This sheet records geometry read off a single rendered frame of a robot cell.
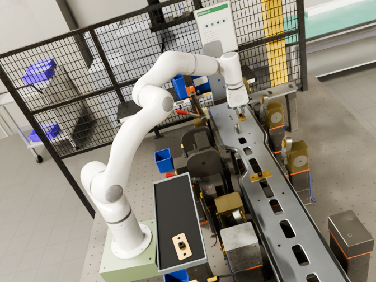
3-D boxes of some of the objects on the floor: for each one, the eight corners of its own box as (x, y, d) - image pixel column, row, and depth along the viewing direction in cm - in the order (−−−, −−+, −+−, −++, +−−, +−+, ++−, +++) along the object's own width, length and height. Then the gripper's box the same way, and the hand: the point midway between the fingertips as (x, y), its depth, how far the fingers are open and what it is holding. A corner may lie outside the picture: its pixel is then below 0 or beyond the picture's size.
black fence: (318, 165, 259) (311, -43, 172) (93, 231, 267) (-23, 62, 179) (310, 155, 271) (300, -45, 183) (94, 219, 278) (-14, 55, 191)
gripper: (248, 76, 157) (253, 107, 167) (217, 85, 157) (224, 116, 168) (252, 82, 151) (257, 114, 161) (220, 92, 151) (228, 122, 161)
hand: (239, 111), depth 163 cm, fingers closed, pressing on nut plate
